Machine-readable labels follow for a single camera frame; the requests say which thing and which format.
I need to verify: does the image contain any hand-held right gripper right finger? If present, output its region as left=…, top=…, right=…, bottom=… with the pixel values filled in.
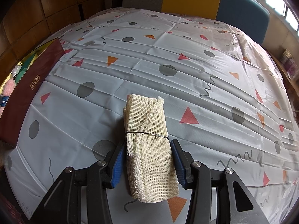
left=170, top=139, right=271, bottom=224

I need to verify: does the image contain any red gift box gold interior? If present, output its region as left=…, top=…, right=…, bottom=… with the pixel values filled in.
left=0, top=38, right=64, bottom=148

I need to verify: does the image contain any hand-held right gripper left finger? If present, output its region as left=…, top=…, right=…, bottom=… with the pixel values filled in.
left=30, top=140, right=127, bottom=224

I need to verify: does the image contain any wooden side table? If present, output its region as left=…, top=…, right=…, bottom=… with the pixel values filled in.
left=265, top=48, right=299, bottom=108

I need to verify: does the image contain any green silicone lid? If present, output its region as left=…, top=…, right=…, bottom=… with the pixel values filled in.
left=14, top=66, right=30, bottom=81

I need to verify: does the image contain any cream mesh cloth roll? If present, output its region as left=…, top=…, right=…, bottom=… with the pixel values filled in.
left=123, top=93, right=181, bottom=203

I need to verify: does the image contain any green and yellow sponge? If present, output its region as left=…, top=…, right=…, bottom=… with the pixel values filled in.
left=21, top=50, right=40, bottom=67

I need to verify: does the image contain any pink towel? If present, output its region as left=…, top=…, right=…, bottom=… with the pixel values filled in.
left=0, top=79, right=17, bottom=119

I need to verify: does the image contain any wooden wardrobe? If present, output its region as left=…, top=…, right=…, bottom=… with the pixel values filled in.
left=0, top=0, right=115, bottom=80

